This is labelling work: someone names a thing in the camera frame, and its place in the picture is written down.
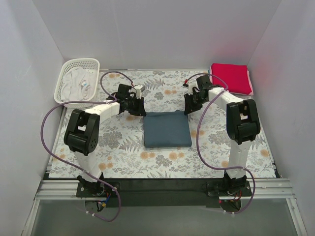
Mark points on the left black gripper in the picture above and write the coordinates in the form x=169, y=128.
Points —
x=137, y=105

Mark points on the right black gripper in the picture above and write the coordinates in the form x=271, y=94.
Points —
x=192, y=102

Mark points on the blue grey t shirt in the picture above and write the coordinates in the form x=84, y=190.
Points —
x=166, y=130

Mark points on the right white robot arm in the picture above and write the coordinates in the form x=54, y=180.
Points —
x=242, y=126

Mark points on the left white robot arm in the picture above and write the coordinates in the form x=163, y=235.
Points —
x=82, y=131

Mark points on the floral patterned table mat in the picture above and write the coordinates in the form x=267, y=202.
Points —
x=120, y=151

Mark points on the pink folded t shirt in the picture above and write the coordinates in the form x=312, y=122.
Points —
x=249, y=81

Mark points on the red folded t shirt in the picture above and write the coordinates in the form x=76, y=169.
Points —
x=231, y=77

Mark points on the white t shirt in basket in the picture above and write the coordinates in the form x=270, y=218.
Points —
x=78, y=84

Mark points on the white plastic laundry basket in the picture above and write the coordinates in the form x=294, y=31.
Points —
x=86, y=63

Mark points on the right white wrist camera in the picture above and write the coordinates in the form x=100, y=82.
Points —
x=192, y=88

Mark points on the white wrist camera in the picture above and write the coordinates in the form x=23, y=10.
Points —
x=138, y=90
x=192, y=88

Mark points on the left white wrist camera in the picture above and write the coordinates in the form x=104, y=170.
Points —
x=138, y=90

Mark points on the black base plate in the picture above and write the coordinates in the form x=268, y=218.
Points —
x=155, y=192

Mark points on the aluminium frame rail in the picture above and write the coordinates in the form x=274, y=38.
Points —
x=167, y=207

